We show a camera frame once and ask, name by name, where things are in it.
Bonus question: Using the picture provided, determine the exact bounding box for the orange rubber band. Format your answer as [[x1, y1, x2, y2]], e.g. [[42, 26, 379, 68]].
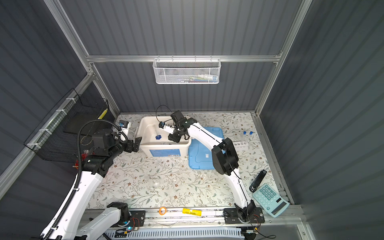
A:
[[159, 207, 167, 216]]

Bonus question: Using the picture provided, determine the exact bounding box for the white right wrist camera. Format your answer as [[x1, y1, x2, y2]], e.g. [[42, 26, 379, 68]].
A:
[[159, 122, 175, 134]]

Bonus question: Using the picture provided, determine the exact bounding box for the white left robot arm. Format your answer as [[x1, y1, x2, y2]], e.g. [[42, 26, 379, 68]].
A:
[[39, 120, 142, 240]]

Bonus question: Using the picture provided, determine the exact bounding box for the black stapler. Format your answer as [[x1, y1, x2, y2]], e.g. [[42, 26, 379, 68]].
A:
[[249, 170, 267, 193]]

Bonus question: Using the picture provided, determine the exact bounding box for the blue base graduated cylinder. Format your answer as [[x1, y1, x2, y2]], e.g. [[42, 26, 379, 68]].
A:
[[153, 125, 162, 140]]

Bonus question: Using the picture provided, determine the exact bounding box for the black wire wall basket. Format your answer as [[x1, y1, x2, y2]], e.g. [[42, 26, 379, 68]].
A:
[[24, 86, 114, 163]]

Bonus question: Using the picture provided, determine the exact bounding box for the yellow label tag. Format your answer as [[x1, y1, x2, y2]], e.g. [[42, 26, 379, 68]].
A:
[[182, 208, 202, 217]]

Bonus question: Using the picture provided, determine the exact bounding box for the white wire wall basket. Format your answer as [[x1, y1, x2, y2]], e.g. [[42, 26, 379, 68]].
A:
[[153, 59, 222, 85]]

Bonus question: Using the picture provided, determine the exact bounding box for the white test tube rack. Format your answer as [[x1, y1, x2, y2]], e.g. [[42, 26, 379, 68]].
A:
[[233, 141, 249, 151]]

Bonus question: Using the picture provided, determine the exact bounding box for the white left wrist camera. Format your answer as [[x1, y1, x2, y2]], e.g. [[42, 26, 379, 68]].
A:
[[119, 120, 131, 135]]

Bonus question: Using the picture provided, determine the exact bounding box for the teal calculator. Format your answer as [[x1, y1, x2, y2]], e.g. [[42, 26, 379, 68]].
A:
[[252, 184, 290, 218]]

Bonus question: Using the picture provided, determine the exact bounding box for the white plastic storage bin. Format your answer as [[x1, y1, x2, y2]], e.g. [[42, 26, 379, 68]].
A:
[[135, 116, 192, 157]]

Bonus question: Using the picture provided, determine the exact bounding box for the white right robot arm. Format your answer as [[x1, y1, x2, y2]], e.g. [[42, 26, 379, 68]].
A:
[[159, 111, 256, 223]]

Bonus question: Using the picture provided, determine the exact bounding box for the small clear glass beaker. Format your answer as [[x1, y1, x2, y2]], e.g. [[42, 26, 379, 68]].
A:
[[153, 180, 160, 190]]

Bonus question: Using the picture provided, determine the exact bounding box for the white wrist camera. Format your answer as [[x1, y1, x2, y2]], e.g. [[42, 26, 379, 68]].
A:
[[119, 120, 131, 135], [159, 122, 175, 134]]

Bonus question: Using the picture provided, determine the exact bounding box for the red pencil cup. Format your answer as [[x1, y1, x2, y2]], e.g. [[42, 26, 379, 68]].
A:
[[73, 150, 89, 170]]

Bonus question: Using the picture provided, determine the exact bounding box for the blue plastic bin lid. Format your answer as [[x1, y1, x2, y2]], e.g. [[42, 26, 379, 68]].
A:
[[189, 139, 215, 170]]

